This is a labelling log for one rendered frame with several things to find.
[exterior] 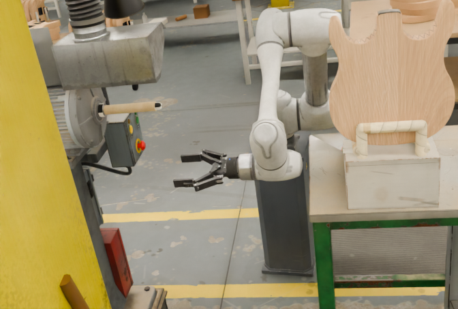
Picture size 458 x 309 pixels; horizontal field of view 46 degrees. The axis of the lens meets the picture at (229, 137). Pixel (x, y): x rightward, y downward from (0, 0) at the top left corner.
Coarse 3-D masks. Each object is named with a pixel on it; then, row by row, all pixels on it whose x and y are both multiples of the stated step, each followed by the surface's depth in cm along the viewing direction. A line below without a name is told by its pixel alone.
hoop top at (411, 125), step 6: (414, 120) 156; (420, 120) 155; (360, 126) 158; (366, 126) 158; (372, 126) 157; (378, 126) 157; (384, 126) 157; (390, 126) 156; (396, 126) 156; (402, 126) 156; (408, 126) 155; (414, 126) 155; (420, 126) 155; (426, 126) 155; (366, 132) 158; (372, 132) 158; (378, 132) 158; (384, 132) 158
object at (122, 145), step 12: (108, 120) 213; (120, 120) 211; (132, 120) 218; (108, 132) 212; (120, 132) 212; (132, 132) 217; (108, 144) 215; (120, 144) 214; (132, 144) 216; (120, 156) 216; (132, 156) 216; (108, 168) 221
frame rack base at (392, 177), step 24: (408, 144) 167; (432, 144) 165; (360, 168) 162; (384, 168) 161; (408, 168) 160; (432, 168) 159; (360, 192) 166; (384, 192) 165; (408, 192) 163; (432, 192) 162
